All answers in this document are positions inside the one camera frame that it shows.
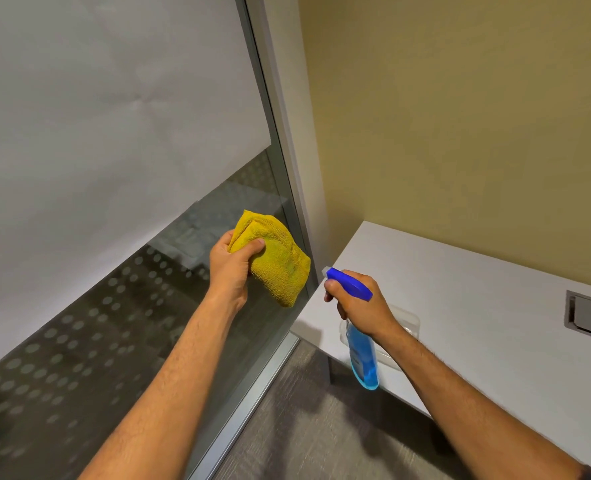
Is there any person's left hand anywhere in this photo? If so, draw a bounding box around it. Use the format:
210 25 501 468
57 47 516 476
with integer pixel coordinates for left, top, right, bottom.
207 229 266 311

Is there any person's right hand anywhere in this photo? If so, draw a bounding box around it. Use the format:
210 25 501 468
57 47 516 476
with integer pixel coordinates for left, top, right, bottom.
324 270 401 341

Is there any yellow microfibre cloth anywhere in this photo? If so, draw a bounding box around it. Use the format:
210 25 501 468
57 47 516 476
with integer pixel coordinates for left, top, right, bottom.
227 210 312 308

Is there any blue spray bottle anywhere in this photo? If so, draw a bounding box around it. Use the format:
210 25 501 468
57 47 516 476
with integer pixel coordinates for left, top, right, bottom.
323 267 380 391

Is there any person's left forearm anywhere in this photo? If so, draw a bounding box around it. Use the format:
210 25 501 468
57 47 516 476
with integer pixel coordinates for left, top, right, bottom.
78 288 246 480

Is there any person's right forearm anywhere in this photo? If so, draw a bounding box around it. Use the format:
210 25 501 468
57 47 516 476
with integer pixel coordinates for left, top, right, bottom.
373 322 591 480

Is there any frosted glass partition panel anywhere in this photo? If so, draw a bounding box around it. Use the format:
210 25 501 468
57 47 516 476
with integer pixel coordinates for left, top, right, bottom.
0 0 310 480

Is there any clear plastic tray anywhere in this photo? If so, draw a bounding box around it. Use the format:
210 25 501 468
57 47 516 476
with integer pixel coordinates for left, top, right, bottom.
339 304 421 371

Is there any white desk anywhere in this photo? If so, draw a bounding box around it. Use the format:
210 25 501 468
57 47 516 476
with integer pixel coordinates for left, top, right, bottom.
291 221 591 473

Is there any grey metal partition frame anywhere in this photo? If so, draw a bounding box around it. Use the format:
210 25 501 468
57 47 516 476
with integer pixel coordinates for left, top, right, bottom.
185 0 332 480

